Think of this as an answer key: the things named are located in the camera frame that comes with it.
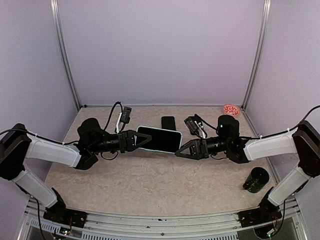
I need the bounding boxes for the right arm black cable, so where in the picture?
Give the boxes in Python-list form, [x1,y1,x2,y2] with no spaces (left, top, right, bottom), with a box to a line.
[284,104,320,133]

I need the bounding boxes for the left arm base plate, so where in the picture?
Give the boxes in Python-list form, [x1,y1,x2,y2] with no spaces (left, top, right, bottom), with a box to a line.
[43,187,88,229]

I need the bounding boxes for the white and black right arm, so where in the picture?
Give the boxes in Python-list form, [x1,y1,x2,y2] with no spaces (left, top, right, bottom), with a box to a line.
[175,115,320,222]

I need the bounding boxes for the right aluminium frame post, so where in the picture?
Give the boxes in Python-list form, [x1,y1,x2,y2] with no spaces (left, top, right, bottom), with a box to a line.
[241,0,272,112]

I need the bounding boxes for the left aluminium frame post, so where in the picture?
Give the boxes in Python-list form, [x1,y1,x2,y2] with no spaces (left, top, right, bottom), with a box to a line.
[50,0,82,111]

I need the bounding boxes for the aluminium frame post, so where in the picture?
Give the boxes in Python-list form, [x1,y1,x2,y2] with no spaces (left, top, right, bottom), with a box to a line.
[241,0,272,112]
[50,0,82,111]

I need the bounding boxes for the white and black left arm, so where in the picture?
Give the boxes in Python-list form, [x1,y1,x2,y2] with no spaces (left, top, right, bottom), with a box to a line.
[0,118,152,223]

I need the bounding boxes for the light blue phone case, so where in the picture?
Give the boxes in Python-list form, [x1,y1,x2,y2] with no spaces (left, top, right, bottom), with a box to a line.
[136,125,183,154]

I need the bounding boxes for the front aluminium rail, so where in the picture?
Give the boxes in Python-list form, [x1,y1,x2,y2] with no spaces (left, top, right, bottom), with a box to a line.
[16,198,308,240]

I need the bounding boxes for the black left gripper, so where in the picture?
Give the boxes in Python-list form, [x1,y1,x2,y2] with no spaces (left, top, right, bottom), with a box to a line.
[90,129,152,153]

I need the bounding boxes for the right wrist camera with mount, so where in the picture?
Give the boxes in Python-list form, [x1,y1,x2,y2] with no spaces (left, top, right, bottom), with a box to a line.
[184,115,208,139]

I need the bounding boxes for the black cup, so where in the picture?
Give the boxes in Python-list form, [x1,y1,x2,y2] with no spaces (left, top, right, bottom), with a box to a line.
[242,167,270,194]

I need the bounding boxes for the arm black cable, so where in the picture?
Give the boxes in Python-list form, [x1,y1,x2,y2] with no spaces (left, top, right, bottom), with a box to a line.
[104,100,123,131]
[284,104,320,133]

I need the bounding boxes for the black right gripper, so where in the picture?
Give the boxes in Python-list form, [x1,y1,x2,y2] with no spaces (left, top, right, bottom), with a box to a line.
[174,135,230,160]

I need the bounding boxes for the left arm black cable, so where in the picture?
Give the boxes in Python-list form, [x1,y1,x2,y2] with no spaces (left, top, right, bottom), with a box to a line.
[104,100,123,131]

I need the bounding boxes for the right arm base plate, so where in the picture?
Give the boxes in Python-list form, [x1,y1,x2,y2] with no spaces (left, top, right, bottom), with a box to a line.
[238,187,283,228]

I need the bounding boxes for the red and white patterned bowl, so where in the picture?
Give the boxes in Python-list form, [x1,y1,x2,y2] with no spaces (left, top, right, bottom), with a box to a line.
[222,104,241,117]

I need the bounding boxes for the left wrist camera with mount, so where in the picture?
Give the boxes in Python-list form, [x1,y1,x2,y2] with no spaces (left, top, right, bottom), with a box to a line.
[115,106,132,134]

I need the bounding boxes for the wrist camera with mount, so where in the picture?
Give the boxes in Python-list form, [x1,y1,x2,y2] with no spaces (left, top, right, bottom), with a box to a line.
[115,106,132,134]
[184,115,208,139]

